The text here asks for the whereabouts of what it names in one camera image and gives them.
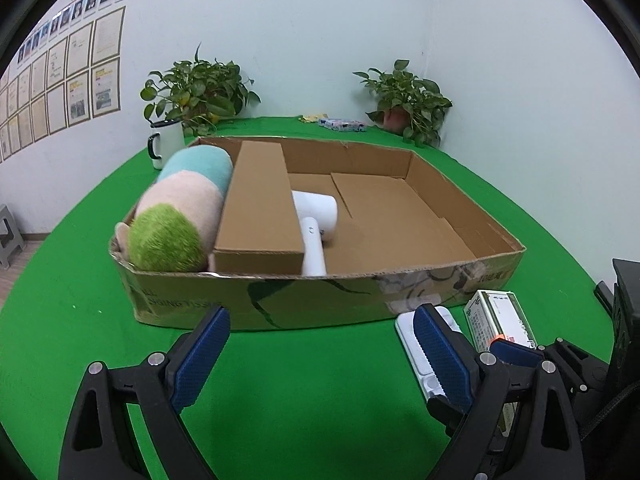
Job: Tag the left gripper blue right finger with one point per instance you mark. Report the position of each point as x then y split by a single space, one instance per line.
507 421

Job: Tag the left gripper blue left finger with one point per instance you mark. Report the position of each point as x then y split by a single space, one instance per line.
99 441

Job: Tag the white folding phone stand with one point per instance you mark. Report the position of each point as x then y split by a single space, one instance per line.
421 366

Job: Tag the green white medicine box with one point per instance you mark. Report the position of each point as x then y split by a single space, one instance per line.
496 314

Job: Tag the white hair dryer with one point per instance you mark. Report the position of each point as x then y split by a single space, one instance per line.
317 215

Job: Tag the large flat cardboard tray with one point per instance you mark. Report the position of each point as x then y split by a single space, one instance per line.
405 235

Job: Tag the grey plastic stool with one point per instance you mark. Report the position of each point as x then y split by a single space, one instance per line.
11 237

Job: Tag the pastel plush pillow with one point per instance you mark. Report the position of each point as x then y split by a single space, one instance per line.
175 222

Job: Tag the long brown cardboard box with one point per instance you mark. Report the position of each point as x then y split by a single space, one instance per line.
259 232

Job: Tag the right potted green plant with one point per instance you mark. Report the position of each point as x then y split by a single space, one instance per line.
407 105

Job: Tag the potted green plant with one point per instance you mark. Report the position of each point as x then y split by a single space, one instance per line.
407 105
197 94

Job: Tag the patterned tissue pack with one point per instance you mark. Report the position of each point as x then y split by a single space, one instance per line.
342 124

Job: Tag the yellow item on table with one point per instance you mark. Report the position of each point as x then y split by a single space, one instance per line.
309 119

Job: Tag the left potted green plant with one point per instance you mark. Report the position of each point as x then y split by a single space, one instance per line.
197 94

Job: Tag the white mug black handle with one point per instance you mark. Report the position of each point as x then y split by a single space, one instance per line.
165 140

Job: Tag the framed certificates on wall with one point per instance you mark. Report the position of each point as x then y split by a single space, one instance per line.
67 71

